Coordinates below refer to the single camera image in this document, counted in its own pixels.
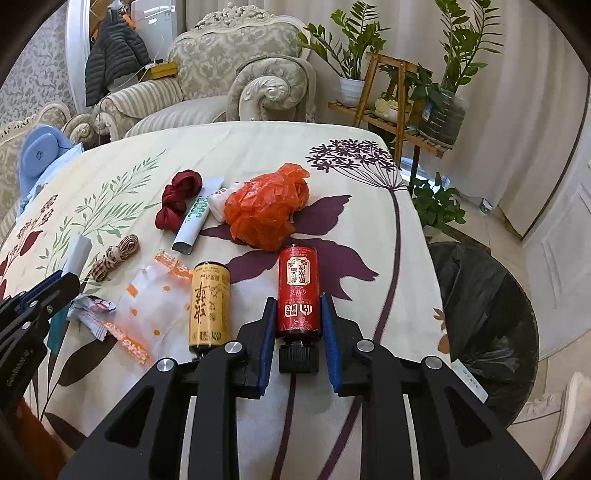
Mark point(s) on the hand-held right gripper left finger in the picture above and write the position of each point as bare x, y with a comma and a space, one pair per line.
265, 344

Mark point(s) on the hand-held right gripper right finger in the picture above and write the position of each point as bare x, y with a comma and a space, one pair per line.
330, 344

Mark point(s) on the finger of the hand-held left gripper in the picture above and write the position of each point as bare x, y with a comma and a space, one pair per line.
39, 287
60, 290

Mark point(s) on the red drink bottle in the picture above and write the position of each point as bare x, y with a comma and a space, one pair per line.
298, 295

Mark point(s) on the white tube sachet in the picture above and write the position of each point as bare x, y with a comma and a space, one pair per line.
194, 221

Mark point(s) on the black-lined trash bin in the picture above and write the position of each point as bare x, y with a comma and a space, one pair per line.
475, 300

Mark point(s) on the crumpled silver wrapper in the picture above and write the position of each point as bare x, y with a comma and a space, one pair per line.
87, 309

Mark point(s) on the teal packet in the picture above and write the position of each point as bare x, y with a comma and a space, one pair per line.
57, 332

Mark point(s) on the brown twine bundle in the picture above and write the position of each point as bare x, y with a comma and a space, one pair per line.
113, 256

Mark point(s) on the yellow drink bottle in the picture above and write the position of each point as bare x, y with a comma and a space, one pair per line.
210, 309

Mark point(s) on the clear orange-printed plastic bag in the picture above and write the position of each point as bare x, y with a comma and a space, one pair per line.
143, 300

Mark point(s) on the light blue cloth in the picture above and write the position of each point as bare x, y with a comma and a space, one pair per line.
64, 159

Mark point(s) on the light blue plastic object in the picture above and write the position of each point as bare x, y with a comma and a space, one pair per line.
41, 152

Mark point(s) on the orange plastic bag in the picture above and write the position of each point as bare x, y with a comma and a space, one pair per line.
263, 207

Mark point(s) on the white crumpled packet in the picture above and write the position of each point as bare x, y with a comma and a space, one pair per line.
217, 203

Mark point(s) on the dark red ribbon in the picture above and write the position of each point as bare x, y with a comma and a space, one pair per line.
178, 194

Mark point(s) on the beige ornate sofa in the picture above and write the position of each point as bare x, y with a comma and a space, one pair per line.
14, 134

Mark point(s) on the low green floor plant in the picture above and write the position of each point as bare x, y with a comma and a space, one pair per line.
436, 207

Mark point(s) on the floral printed tablecloth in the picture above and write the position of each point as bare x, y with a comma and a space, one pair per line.
277, 152

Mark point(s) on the small bottle on floor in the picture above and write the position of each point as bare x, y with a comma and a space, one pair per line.
485, 206

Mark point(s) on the white fluffy slipper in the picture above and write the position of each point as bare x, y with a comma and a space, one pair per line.
535, 408
570, 415

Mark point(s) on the cabbage-shaped ornament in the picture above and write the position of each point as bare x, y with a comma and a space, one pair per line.
385, 108

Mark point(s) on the yellow box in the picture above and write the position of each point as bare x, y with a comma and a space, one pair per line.
162, 70

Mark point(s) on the dark puffer jacket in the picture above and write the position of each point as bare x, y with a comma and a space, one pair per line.
115, 50

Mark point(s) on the tall green plant dark pot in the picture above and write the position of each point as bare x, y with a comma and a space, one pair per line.
443, 120

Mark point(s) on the green plant in white pot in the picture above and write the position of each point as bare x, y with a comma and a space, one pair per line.
353, 90

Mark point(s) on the white door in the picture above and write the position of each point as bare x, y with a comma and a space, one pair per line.
563, 240

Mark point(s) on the wooden plant stand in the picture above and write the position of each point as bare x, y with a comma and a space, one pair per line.
401, 92

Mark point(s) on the beige ornate armchair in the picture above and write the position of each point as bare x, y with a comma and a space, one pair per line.
207, 69

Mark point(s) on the small leafy pothos plant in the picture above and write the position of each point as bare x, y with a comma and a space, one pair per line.
422, 87

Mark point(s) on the white standing air conditioner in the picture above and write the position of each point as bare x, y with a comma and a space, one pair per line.
157, 18

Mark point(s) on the beige curtain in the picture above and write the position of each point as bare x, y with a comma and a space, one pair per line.
521, 115

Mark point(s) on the white curved frame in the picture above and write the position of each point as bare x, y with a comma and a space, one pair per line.
76, 55

